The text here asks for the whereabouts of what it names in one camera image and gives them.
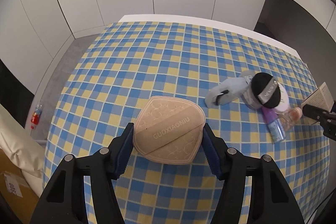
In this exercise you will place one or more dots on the beige powder puff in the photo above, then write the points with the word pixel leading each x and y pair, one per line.
pixel 168 129

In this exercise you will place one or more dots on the clear bottle with peach cap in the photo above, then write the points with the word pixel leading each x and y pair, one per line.
pixel 290 116

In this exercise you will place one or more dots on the small cube carton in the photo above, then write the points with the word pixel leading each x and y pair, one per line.
pixel 320 98

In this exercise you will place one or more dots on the red and blue bottle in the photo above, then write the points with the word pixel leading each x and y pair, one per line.
pixel 36 115

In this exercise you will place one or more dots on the cream padded chair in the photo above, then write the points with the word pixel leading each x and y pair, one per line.
pixel 15 145

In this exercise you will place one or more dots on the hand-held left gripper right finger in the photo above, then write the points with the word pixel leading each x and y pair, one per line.
pixel 212 153

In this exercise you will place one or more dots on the black powder puff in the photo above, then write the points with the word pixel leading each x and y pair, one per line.
pixel 262 87

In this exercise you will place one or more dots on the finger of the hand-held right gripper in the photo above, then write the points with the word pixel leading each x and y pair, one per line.
pixel 315 111

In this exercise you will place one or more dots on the brown cardboard box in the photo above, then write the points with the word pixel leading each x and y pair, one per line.
pixel 13 187

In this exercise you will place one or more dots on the purple tube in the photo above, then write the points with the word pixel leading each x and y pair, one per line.
pixel 273 121

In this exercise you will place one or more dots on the blue yellow checkered tablecloth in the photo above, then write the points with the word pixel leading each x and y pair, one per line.
pixel 131 69

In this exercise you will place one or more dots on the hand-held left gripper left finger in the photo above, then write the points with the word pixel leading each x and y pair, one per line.
pixel 123 155

